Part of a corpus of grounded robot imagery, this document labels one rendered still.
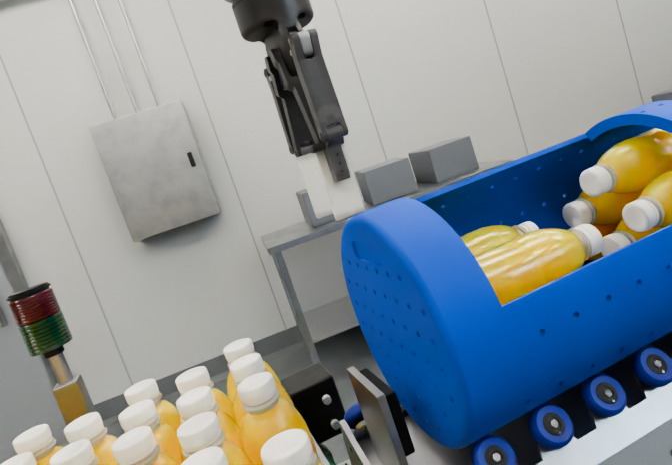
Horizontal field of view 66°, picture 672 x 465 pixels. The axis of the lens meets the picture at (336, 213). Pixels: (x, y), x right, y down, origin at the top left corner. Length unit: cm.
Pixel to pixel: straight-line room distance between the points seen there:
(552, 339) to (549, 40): 427
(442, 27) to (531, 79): 85
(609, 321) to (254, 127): 343
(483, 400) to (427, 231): 17
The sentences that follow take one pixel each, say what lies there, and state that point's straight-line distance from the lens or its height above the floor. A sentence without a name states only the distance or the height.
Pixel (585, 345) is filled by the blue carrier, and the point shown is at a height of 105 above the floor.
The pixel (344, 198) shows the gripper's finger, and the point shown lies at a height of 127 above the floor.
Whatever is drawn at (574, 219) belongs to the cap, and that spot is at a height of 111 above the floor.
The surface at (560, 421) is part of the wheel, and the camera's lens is 64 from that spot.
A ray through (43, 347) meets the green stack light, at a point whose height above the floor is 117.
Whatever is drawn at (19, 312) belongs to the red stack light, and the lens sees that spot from 93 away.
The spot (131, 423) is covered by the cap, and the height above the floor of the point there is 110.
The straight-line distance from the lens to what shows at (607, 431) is 68.
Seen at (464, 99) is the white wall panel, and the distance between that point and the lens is 429.
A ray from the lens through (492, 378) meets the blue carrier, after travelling 53.
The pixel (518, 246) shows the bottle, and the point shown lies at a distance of 61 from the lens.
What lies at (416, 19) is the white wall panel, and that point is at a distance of 428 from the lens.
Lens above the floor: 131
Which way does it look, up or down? 7 degrees down
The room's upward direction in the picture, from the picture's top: 19 degrees counter-clockwise
